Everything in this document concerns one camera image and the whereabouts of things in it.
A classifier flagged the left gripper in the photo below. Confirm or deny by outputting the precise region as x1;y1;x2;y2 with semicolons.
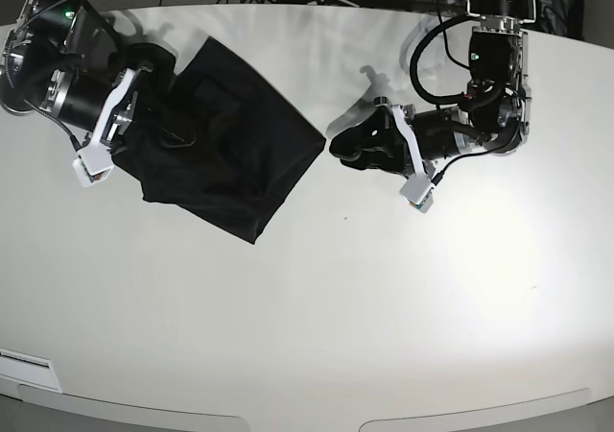
329;97;465;178

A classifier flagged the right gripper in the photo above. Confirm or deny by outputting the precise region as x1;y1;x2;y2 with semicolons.
47;42;177;158

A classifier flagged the black T-shirt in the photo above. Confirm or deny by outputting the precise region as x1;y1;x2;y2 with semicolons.
109;37;325;244

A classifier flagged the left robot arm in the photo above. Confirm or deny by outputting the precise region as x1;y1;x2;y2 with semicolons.
329;0;536;184

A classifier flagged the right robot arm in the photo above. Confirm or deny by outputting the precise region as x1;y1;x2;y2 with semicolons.
1;0;177;155

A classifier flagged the white label plate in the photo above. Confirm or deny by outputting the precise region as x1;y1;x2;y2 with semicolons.
0;348;63;394

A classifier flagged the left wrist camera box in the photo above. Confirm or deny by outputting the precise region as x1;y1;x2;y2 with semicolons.
399;175;435;213

